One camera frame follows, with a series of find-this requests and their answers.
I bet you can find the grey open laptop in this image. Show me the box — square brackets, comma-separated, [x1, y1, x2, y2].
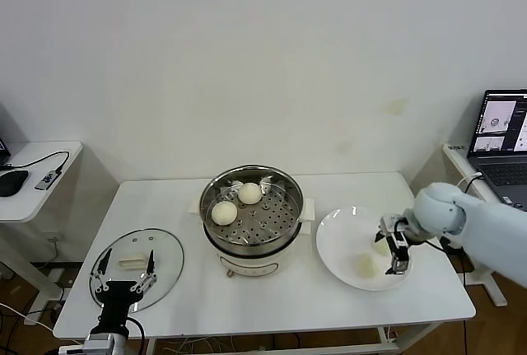
[468, 90, 527, 212]

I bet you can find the black open laptop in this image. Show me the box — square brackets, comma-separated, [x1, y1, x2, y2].
[0, 101, 12, 166]

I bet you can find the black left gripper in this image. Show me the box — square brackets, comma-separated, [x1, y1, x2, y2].
[90, 248, 160, 326]

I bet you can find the white round plate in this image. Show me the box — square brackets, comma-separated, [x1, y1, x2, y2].
[315, 205, 415, 292]

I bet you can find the white side desk with mouse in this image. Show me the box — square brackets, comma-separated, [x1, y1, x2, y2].
[0, 139, 85, 327]

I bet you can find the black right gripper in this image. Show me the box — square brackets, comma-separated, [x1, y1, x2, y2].
[372, 214, 413, 278]

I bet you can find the cream electric cooking pot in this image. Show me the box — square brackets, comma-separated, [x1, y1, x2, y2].
[203, 221, 313, 280]

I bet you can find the grey usb hub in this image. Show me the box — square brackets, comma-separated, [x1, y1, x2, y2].
[35, 166, 59, 191]

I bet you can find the black computer mouse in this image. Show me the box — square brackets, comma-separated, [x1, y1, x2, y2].
[0, 168, 31, 198]

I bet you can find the white metal table frame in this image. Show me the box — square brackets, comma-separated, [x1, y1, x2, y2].
[143, 324, 437, 355]

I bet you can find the white laptop cable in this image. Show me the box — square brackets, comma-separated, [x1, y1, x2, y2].
[455, 172, 483, 191]

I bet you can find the black usb hub cable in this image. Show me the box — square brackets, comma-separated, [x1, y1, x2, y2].
[0, 148, 71, 174]

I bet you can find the glass lid with cream handle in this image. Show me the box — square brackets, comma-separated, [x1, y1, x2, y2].
[89, 227, 185, 314]

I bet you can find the white side desk with laptop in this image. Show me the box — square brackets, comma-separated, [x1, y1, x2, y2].
[442, 142, 527, 309]

